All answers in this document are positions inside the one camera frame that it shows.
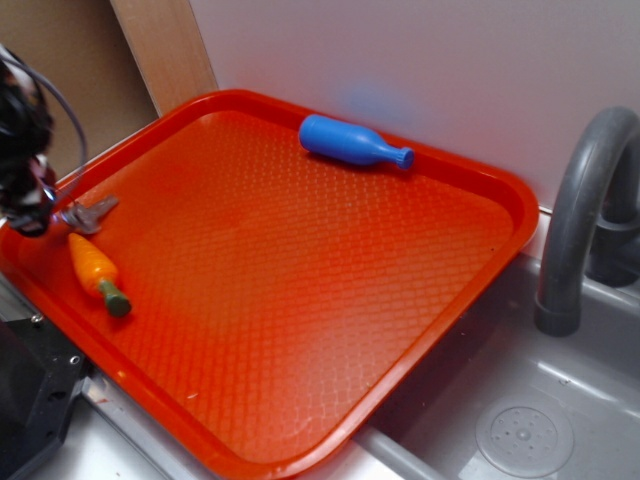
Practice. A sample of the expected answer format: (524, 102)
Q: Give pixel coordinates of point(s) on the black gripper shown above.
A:
(27, 180)

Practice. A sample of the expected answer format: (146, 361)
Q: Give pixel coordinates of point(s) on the silver keys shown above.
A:
(84, 219)

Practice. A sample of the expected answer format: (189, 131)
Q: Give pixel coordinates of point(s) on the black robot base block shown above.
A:
(42, 373)

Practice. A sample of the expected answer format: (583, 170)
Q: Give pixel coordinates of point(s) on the orange toy carrot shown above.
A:
(97, 275)

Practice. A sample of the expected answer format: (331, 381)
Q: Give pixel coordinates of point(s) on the light wooden board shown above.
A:
(168, 49)

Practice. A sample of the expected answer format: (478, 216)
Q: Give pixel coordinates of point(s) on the red plastic tray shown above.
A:
(278, 297)

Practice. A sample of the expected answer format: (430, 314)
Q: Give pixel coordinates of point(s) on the blue toy bottle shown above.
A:
(351, 143)

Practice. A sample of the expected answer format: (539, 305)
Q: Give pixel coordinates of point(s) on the grey toy sink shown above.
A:
(498, 399)

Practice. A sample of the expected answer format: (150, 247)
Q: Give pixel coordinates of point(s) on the grey toy faucet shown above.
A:
(594, 228)

